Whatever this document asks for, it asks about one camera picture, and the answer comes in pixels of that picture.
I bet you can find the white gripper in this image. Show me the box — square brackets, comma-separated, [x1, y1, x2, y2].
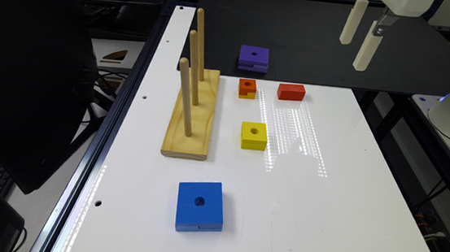
[339, 0, 435, 71]

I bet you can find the yellow block with hole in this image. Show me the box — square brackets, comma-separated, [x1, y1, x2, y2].
[240, 121, 268, 150]

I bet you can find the red rectangular block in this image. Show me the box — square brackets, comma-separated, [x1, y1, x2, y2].
[277, 84, 306, 101]

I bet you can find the purple block with hole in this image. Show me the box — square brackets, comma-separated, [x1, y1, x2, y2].
[238, 46, 269, 73]

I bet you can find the orange block with hole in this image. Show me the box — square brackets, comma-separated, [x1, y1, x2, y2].
[238, 79, 257, 99]

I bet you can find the blue block with hole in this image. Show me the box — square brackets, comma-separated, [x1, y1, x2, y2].
[174, 182, 224, 232]

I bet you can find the black table mat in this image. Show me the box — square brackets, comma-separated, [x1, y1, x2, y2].
[198, 0, 450, 96]

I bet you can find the rear wooden peg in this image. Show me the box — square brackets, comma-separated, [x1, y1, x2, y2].
[196, 8, 205, 81]

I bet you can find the wooden peg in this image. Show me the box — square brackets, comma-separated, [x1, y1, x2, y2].
[196, 8, 205, 81]
[179, 57, 192, 137]
[189, 30, 199, 106]

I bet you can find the middle wooden peg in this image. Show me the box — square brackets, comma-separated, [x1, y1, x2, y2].
[189, 30, 199, 106]

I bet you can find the front wooden peg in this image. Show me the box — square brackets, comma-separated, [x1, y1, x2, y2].
[179, 57, 192, 137]

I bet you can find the wooden peg base board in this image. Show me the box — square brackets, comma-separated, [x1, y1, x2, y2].
[160, 69, 221, 161]

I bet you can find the black computer monitor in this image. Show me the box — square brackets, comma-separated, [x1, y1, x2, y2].
[0, 0, 97, 193]

